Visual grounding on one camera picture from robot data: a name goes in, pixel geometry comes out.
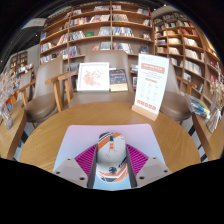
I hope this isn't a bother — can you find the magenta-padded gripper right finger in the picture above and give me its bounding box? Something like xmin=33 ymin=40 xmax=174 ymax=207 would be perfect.
xmin=124 ymin=143 xmax=173 ymax=189

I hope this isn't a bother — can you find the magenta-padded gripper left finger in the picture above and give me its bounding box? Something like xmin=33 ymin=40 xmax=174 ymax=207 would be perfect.
xmin=53 ymin=143 xmax=100 ymax=189

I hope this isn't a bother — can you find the white and orange computer mouse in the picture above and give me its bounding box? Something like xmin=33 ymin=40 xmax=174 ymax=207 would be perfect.
xmin=95 ymin=131 xmax=129 ymax=184

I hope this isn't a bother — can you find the pink-blue gradient mouse pad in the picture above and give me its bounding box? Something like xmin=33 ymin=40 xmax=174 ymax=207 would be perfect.
xmin=53 ymin=123 xmax=167 ymax=191

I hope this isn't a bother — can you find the beige upholstered wooden armchair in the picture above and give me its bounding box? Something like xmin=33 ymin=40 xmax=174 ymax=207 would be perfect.
xmin=16 ymin=56 xmax=73 ymax=129
xmin=46 ymin=49 xmax=136 ymax=113
xmin=159 ymin=58 xmax=198 ymax=126

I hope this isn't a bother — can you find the round wooden side table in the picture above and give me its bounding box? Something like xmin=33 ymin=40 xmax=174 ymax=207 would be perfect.
xmin=0 ymin=106 xmax=28 ymax=161
xmin=191 ymin=111 xmax=224 ymax=163

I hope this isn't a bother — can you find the white and orange sign stand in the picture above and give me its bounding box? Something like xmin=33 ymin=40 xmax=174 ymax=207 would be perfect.
xmin=131 ymin=53 xmax=170 ymax=122

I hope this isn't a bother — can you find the stack of colourful books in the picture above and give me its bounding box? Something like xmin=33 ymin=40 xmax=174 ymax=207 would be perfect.
xmin=184 ymin=93 xmax=212 ymax=118

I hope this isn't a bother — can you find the white framed red drawing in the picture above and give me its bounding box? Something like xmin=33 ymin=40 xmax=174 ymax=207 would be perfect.
xmin=76 ymin=61 xmax=111 ymax=93

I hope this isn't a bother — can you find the dark standing book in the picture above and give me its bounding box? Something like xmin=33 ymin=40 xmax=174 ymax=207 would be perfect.
xmin=109 ymin=68 xmax=129 ymax=93

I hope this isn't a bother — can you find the glass vase with dried flowers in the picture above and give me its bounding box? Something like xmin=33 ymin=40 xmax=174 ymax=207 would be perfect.
xmin=204 ymin=63 xmax=224 ymax=134

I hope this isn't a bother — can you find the small distant bookshelf unit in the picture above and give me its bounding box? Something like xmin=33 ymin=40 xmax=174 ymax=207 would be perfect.
xmin=8 ymin=49 xmax=29 ymax=78

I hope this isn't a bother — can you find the angled wooden bookshelf unit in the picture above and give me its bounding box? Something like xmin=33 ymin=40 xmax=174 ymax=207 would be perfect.
xmin=151 ymin=11 xmax=224 ymax=111

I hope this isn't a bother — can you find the large wooden bookshelf unit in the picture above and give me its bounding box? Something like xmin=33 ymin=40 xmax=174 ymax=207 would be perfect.
xmin=38 ymin=3 xmax=156 ymax=73

